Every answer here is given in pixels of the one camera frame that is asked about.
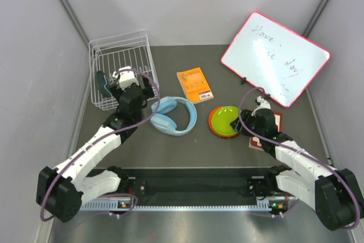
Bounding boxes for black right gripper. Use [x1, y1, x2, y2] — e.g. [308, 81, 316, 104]
[230, 109, 264, 139]

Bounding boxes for teal blue plate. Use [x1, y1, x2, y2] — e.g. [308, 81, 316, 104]
[96, 71, 114, 98]

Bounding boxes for lime green plate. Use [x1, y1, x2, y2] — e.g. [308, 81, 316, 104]
[211, 105, 241, 137]

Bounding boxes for red floral plate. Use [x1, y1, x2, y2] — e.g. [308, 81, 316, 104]
[208, 106, 239, 139]

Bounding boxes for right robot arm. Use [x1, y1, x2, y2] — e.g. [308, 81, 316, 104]
[230, 109, 363, 231]

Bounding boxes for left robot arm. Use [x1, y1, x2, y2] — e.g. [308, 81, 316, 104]
[36, 75, 158, 223]

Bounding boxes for red bordered book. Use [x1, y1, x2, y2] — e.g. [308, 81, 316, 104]
[249, 112, 282, 151]

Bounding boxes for light blue headphones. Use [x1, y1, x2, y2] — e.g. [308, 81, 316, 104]
[150, 96, 197, 137]

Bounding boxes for pink framed whiteboard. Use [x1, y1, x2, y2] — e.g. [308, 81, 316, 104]
[221, 11, 330, 108]

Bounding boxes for orange paperback book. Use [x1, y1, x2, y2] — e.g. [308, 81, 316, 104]
[176, 67, 214, 104]

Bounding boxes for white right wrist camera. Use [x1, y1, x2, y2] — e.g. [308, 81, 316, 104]
[254, 96, 271, 110]

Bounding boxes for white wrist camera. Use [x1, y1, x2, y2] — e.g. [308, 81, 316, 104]
[112, 71, 139, 90]
[254, 96, 271, 110]

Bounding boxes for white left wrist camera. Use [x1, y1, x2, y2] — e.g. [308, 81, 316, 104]
[112, 71, 139, 90]

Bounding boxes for white wire dish rack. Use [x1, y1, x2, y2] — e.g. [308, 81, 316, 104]
[89, 30, 159, 111]

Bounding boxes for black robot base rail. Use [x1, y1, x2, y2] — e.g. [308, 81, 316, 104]
[93, 166, 307, 207]

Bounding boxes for grey slotted cable duct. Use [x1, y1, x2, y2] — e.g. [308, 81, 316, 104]
[80, 199, 288, 212]

